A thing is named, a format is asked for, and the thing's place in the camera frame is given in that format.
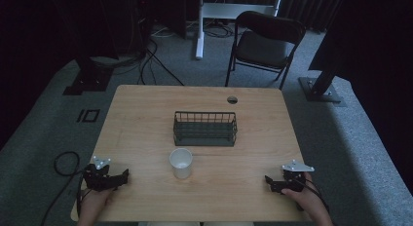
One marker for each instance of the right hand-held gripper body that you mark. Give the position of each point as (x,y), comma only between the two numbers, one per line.
(293,180)

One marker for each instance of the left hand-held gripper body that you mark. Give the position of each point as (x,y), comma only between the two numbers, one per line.
(97,179)

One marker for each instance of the person's left hand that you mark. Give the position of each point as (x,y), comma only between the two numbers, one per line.
(95,201)

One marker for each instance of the person's right hand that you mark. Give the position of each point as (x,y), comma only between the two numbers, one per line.
(307,200)

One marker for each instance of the white paper cup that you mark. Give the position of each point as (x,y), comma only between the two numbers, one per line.
(180,162)

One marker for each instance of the black metal stand base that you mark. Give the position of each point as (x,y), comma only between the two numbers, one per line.
(321,89)
(89,78)

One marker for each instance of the black folding chair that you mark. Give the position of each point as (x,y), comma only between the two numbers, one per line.
(264,47)

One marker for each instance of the white metal desk frame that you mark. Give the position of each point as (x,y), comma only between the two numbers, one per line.
(207,11)

